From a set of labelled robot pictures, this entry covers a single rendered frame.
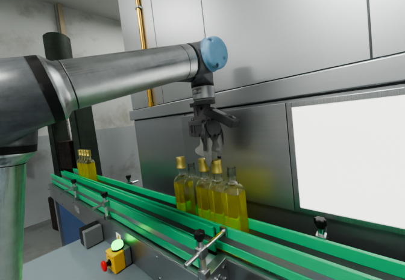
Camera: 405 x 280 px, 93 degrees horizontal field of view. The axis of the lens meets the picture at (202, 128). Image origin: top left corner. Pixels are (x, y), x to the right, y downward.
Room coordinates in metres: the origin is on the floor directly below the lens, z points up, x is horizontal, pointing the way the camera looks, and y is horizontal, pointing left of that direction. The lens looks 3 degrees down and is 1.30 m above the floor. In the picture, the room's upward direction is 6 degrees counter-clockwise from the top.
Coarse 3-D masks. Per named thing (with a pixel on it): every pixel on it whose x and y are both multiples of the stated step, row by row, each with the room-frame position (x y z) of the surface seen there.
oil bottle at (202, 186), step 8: (200, 184) 0.65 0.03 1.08; (208, 184) 0.64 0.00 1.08; (200, 192) 0.65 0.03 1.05; (208, 192) 0.63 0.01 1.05; (200, 200) 0.65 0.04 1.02; (208, 200) 0.63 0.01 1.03; (200, 208) 0.65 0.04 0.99; (208, 208) 0.63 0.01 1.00; (200, 216) 0.65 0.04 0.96; (208, 216) 0.63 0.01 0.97
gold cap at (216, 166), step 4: (216, 160) 0.61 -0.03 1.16; (220, 160) 0.62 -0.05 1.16; (212, 164) 0.62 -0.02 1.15; (216, 164) 0.61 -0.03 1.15; (220, 164) 0.61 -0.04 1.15; (212, 168) 0.62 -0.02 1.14; (216, 168) 0.61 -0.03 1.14; (220, 168) 0.61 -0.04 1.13; (212, 172) 0.62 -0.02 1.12; (216, 172) 0.61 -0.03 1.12; (220, 172) 0.61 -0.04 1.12
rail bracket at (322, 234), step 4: (316, 220) 0.48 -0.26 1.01; (320, 220) 0.47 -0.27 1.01; (324, 220) 0.47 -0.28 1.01; (316, 224) 0.48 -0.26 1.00; (320, 224) 0.47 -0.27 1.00; (324, 224) 0.47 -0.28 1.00; (320, 228) 0.48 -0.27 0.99; (324, 228) 0.48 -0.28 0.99; (316, 232) 0.49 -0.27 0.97; (320, 232) 0.48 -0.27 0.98; (324, 232) 0.48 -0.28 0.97; (316, 236) 0.48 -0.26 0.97; (320, 236) 0.47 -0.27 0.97; (324, 236) 0.47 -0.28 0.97
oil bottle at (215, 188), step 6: (222, 180) 0.62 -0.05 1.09; (210, 186) 0.62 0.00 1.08; (216, 186) 0.60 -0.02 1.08; (222, 186) 0.60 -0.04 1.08; (210, 192) 0.61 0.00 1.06; (216, 192) 0.60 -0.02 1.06; (210, 198) 0.62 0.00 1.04; (216, 198) 0.60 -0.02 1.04; (210, 204) 0.62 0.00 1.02; (216, 204) 0.60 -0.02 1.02; (222, 204) 0.59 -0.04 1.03; (210, 210) 0.62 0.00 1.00; (216, 210) 0.60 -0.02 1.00; (222, 210) 0.59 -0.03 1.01; (216, 216) 0.61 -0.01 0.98; (222, 216) 0.59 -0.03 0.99; (216, 222) 0.61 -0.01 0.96; (222, 222) 0.59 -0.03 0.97
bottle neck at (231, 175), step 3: (228, 168) 0.58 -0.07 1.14; (231, 168) 0.57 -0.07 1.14; (234, 168) 0.58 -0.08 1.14; (228, 171) 0.58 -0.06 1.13; (231, 171) 0.57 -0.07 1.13; (234, 171) 0.58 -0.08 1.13; (228, 174) 0.58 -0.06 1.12; (231, 174) 0.57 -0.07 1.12; (234, 174) 0.57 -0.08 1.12; (228, 177) 0.58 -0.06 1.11; (231, 177) 0.57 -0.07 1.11; (234, 177) 0.57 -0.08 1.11; (228, 180) 0.58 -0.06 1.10; (231, 180) 0.57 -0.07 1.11; (234, 180) 0.57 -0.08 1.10; (228, 183) 0.58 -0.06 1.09; (231, 183) 0.57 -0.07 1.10; (234, 183) 0.57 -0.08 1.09
